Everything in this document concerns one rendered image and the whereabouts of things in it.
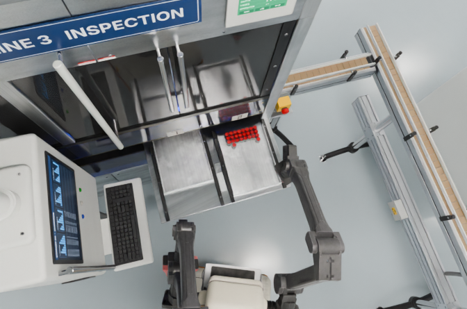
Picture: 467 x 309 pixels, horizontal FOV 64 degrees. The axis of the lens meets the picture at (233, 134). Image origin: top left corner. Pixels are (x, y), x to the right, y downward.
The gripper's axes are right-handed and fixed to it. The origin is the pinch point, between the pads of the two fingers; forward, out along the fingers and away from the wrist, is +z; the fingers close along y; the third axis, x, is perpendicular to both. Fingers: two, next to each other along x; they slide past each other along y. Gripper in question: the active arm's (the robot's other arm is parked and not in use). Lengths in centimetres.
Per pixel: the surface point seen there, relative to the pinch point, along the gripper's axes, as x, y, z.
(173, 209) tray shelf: 53, 14, 22
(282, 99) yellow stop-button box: -24.2, 34.0, 14.4
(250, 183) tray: 12.3, 5.5, 25.0
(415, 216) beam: -69, -62, 61
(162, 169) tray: 48, 36, 24
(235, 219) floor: 25, -6, 112
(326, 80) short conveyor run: -56, 34, 27
